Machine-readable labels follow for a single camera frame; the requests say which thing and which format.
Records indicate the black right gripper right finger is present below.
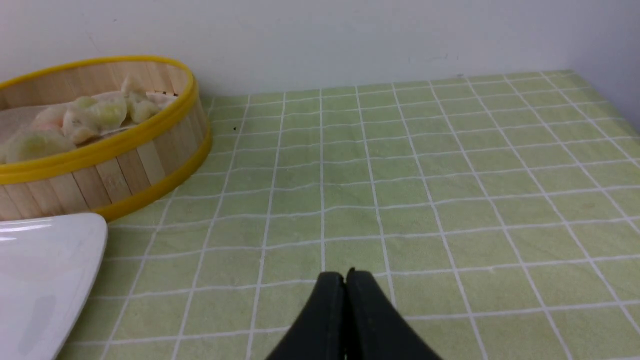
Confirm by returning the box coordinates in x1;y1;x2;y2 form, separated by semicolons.
345;268;441;360

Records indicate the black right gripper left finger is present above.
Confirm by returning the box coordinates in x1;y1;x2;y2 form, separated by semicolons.
267;272;346;360

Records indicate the white square plate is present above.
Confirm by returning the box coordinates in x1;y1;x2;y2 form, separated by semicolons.
0;212;108;360

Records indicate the green checkered tablecloth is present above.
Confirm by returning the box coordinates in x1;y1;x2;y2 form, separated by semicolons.
58;70;640;360

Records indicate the large pale dumpling right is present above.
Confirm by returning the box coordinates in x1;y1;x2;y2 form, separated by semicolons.
127;99;162;125

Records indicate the bamboo steamer basket yellow rim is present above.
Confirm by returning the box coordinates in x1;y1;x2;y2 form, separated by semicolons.
0;55;213;221

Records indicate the pale dumpling top steamer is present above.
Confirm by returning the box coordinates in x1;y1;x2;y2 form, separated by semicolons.
119;74;148;101

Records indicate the large green dumpling centre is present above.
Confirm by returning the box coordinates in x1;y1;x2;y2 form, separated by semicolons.
72;94;128;132

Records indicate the white dumpling centre steamer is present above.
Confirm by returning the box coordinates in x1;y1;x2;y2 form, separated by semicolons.
61;108;102;145

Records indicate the green dumpling front steamer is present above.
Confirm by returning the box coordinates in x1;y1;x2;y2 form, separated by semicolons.
1;129;77;164

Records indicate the pink dumpling in steamer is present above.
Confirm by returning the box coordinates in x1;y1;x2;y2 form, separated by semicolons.
29;104;76;136

